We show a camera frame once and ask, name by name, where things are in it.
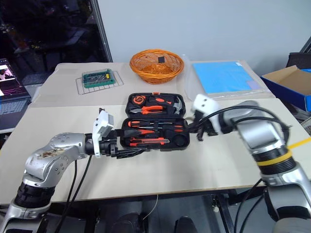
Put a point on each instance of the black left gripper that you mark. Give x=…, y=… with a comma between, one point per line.
x=109, y=148

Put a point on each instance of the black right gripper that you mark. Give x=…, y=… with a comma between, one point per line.
x=203, y=123

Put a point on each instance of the black tape roll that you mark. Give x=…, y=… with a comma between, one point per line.
x=181, y=141

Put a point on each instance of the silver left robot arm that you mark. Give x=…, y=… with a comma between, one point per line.
x=48, y=155

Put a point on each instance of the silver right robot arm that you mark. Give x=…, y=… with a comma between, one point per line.
x=264, y=131

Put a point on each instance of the black tool case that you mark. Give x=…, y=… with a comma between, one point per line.
x=178, y=132

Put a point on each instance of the orange black utility knife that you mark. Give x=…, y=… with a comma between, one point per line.
x=145, y=141

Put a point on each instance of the small black orange screwdriver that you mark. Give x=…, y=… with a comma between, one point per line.
x=133, y=123

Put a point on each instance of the silver claw hammer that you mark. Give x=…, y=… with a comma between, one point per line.
x=178, y=105

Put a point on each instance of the clear plastic sleeve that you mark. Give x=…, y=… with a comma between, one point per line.
x=188, y=77

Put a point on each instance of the orange black tape measure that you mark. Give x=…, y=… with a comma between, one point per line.
x=139, y=99

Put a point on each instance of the blue sheet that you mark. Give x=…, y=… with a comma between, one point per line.
x=223, y=76

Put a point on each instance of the large dark rounded shape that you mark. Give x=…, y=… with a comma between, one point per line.
x=126, y=218

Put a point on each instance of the orange wicker basket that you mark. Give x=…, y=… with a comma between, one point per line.
x=145, y=72

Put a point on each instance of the small black square tag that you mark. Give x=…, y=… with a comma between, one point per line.
x=161, y=59

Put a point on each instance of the green screwdriver bit box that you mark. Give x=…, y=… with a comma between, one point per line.
x=98, y=78

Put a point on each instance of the yellow tape strip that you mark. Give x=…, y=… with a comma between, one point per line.
x=274, y=160

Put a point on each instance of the dark rounded shape under table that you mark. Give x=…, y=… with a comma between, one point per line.
x=185, y=224

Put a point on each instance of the blue cardboard box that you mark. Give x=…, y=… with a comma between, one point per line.
x=284, y=89

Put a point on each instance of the beige cardboard sheet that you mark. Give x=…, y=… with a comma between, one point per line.
x=63, y=80

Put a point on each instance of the black chair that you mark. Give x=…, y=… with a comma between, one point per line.
x=297, y=59

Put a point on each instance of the open laptop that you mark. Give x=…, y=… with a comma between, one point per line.
x=11, y=102

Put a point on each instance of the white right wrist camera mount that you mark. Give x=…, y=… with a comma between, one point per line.
x=204, y=103

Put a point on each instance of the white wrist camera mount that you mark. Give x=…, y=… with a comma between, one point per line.
x=102, y=126
x=204, y=103

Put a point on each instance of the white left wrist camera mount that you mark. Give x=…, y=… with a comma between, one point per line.
x=102, y=126

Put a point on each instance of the black table frame leg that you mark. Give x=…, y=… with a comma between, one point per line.
x=222, y=211

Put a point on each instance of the metal frame pole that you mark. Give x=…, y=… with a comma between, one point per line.
x=103, y=31

